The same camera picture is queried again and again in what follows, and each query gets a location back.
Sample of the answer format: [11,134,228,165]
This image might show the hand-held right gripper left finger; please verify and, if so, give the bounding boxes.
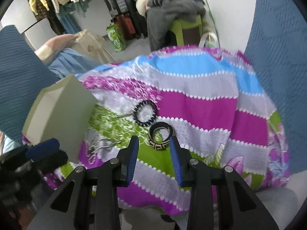
[26,135,140,230]

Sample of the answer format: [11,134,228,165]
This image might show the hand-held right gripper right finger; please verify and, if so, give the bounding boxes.
[168,136,281,230]

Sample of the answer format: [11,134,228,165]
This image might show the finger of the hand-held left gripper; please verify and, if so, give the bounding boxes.
[25,138,61,160]
[38,150,69,174]

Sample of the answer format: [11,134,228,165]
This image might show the black and gold patterned bangle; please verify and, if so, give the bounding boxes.
[148,122,175,152]

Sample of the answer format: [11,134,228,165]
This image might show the green cardboard box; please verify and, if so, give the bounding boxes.
[21,74,98,164]

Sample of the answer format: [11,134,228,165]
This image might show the striped floral blanket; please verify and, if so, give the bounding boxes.
[23,45,291,215]

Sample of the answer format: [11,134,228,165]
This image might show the large blue textured cushion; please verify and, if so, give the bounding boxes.
[0,25,66,145]

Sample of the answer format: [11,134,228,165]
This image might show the light blue bedsheet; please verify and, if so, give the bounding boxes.
[47,48,102,79]

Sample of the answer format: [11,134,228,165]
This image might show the pink pillow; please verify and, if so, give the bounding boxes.
[34,34,80,62]

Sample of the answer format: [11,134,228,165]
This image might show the beige cloth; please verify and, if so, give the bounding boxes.
[71,29,116,64]

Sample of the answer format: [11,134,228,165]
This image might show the green shopping bag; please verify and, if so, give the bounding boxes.
[106,24,127,53]

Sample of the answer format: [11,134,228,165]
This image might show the white plastic bag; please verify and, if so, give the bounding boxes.
[197,32,219,49]

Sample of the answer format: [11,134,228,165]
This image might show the green plastic stool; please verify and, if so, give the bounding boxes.
[168,14,205,48]

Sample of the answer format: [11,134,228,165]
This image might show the dark red suitcase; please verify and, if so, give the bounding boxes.
[113,14,135,40]

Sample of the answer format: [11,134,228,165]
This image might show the small blue textured cushion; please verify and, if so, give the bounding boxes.
[243,0,307,174]

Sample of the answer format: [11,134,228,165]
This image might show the black suitcase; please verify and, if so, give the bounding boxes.
[125,0,149,39]

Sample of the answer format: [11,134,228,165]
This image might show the row of hanging clothes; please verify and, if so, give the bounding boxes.
[28,0,90,36]

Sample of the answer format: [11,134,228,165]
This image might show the grey garment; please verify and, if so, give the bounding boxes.
[145,0,207,52]

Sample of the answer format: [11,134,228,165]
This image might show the silver suitcase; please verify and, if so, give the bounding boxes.
[102,0,127,18]

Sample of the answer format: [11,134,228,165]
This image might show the silver chain necklace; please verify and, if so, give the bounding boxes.
[83,126,102,166]

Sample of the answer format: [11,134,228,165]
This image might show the black spiral hair tie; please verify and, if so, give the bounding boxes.
[133,100,159,126]

